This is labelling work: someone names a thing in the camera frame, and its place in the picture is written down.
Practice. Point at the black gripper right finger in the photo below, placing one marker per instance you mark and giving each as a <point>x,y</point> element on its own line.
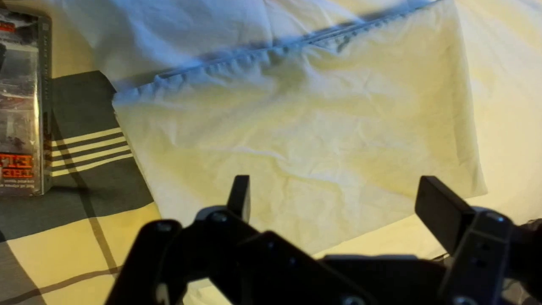
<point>484,255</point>

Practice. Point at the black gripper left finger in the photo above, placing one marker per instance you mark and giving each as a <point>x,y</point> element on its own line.
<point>264,260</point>

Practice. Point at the white pillowcase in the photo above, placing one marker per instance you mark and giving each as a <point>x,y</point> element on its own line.
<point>315,130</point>

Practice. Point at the white pillowcase cloth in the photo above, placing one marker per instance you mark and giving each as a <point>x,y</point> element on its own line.
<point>508,86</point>

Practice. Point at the red black printed package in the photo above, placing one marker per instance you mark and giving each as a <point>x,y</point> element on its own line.
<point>18,103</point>

